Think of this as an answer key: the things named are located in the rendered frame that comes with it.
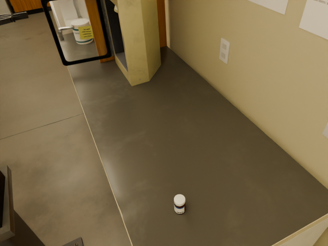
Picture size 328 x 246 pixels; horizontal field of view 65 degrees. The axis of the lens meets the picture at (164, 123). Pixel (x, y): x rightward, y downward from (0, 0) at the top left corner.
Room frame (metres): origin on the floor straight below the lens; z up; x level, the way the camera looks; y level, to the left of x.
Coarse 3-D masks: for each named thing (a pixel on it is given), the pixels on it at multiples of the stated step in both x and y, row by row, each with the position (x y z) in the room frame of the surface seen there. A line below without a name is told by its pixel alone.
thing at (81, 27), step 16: (64, 0) 1.48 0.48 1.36; (80, 0) 1.49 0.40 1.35; (64, 16) 1.47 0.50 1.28; (80, 16) 1.49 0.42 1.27; (96, 16) 1.51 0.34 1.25; (64, 32) 1.46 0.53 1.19; (80, 32) 1.48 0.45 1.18; (96, 32) 1.51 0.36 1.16; (64, 48) 1.46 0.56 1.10; (80, 48) 1.48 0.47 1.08; (96, 48) 1.50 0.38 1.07
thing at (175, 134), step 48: (96, 96) 1.17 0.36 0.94; (144, 96) 1.14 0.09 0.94; (192, 96) 1.10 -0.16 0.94; (96, 144) 0.80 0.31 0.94; (144, 144) 0.78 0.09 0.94; (192, 144) 0.75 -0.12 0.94; (240, 144) 0.73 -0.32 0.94; (144, 192) 0.53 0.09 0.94; (192, 192) 0.52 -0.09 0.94; (240, 192) 0.50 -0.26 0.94; (288, 192) 0.49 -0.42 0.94; (144, 240) 0.36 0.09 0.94; (192, 240) 0.35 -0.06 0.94; (240, 240) 0.34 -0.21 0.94; (288, 240) 0.34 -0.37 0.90
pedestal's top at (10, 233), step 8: (0, 168) 0.70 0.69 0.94; (8, 168) 0.71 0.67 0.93; (8, 176) 0.66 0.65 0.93; (8, 184) 0.62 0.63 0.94; (8, 192) 0.58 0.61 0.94; (8, 200) 0.54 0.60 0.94; (8, 208) 0.51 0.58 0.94; (8, 216) 0.48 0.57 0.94; (8, 224) 0.45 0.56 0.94; (0, 232) 0.42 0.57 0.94; (8, 232) 0.42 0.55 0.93; (0, 240) 0.41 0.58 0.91
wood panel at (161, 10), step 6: (162, 0) 1.73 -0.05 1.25; (162, 6) 1.73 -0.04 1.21; (162, 12) 1.73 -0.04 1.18; (162, 18) 1.73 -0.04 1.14; (162, 24) 1.73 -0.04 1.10; (162, 30) 1.72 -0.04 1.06; (162, 36) 1.72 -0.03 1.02; (162, 42) 1.72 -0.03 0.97; (102, 60) 1.56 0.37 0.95; (108, 60) 1.57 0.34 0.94
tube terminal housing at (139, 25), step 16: (112, 0) 1.33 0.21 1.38; (128, 0) 1.26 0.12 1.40; (144, 0) 1.33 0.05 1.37; (128, 16) 1.26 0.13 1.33; (144, 16) 1.31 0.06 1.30; (128, 32) 1.25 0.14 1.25; (144, 32) 1.29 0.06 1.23; (128, 48) 1.25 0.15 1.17; (144, 48) 1.28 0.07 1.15; (128, 64) 1.24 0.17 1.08; (144, 64) 1.28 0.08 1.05; (160, 64) 1.45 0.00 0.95; (128, 80) 1.29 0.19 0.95; (144, 80) 1.27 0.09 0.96
